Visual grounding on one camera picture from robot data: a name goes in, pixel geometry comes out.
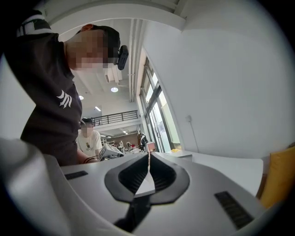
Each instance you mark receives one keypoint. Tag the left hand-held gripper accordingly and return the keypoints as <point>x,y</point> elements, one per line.
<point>110,152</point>

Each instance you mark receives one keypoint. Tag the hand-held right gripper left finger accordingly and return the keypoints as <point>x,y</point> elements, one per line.
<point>119,166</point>

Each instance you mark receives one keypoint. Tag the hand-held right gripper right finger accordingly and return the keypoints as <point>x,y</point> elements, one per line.
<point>198,179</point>

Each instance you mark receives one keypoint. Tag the person's left forearm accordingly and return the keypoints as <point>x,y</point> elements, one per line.
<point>84,156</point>

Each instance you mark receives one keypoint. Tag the black balcony railing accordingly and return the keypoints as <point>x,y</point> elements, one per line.
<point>115,117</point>

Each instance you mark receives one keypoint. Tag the orange box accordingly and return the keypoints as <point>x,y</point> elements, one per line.
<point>151,147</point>

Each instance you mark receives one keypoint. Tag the flat yellow object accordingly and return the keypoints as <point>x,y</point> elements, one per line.
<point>176,150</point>

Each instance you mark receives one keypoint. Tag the rectangular ceiling light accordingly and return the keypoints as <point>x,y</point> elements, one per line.
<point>98,108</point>

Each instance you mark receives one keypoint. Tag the white ceiling air conditioner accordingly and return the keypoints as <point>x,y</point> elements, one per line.
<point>113,74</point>

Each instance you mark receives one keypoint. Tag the yellow chair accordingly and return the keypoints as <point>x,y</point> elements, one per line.
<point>280,177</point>

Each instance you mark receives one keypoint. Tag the person's black shirt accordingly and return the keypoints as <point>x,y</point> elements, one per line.
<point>46,92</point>

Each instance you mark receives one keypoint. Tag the white ceiling pipes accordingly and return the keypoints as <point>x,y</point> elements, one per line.
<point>134,60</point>

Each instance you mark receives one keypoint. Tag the person's head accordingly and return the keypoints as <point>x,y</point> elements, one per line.
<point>92,48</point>

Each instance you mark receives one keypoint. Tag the dark-framed glass window wall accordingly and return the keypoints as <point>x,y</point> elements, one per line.
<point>154,110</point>

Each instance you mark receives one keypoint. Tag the black head-mounted camera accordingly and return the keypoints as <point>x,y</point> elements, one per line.
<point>122,57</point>

